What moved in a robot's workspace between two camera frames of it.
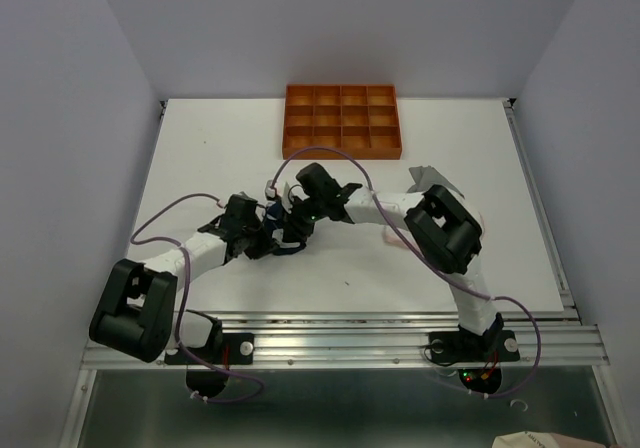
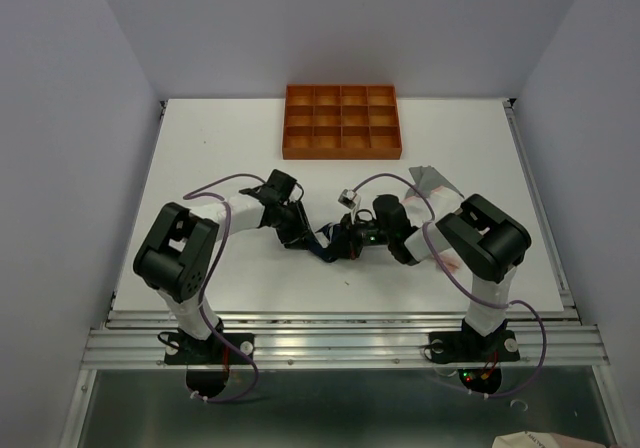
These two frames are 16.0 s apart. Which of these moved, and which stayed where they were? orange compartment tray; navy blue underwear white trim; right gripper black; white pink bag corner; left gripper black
Moved: right gripper black; left gripper black; navy blue underwear white trim
Stayed: orange compartment tray; white pink bag corner
